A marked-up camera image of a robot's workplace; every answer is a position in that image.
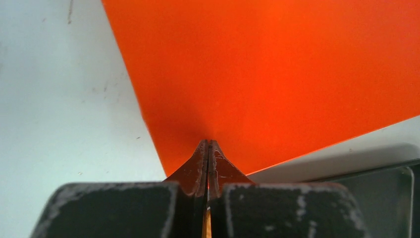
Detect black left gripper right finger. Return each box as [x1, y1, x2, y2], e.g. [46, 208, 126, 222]
[208, 140, 254, 238]

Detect orange box lid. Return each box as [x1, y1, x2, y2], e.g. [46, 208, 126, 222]
[103, 0, 420, 175]

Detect black baking tray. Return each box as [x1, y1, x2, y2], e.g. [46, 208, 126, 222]
[315, 159, 420, 238]

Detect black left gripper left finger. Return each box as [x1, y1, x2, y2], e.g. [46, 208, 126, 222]
[164, 140, 209, 238]

